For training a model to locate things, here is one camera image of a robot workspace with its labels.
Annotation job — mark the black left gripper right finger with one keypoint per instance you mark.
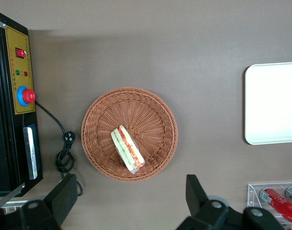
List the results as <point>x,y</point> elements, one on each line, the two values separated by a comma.
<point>198,198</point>

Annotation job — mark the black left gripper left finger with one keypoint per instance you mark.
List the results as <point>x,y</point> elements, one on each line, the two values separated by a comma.
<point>59,198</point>

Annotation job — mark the triangle sandwich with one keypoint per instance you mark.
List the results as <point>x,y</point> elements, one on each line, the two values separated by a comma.
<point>126,148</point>

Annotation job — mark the brown wicker basket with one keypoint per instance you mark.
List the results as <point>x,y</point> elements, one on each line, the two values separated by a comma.
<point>145,112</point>

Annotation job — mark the cream plastic tray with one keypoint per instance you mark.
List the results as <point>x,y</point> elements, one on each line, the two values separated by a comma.
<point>272,103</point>

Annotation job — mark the white power strip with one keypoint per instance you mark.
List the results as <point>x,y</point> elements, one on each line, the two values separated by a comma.
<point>14,204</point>

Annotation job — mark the clear acrylic bottle rack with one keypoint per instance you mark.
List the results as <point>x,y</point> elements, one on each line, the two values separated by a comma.
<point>253,194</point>

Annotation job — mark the black machine with yellow panel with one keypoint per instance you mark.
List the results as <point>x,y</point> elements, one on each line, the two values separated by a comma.
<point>21,79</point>

